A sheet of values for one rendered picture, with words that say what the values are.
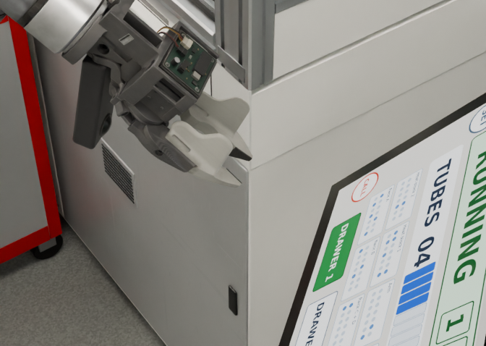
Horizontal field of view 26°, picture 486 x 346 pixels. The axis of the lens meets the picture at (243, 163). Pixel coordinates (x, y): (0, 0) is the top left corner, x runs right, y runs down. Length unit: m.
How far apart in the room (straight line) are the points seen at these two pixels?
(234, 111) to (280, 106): 0.39
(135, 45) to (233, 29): 0.39
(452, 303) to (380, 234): 0.19
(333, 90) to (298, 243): 0.30
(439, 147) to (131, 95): 0.32
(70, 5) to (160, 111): 0.13
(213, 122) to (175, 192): 0.70
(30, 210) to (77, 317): 0.26
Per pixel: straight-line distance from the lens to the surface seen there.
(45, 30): 0.97
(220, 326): 1.85
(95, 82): 1.01
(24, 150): 2.17
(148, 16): 1.53
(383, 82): 1.56
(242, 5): 1.30
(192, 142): 1.01
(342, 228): 1.13
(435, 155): 1.08
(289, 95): 1.43
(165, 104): 0.99
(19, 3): 0.97
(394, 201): 1.08
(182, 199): 1.73
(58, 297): 2.38
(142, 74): 0.96
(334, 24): 1.41
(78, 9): 0.96
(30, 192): 2.25
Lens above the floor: 1.83
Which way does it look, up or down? 44 degrees down
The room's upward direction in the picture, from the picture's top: straight up
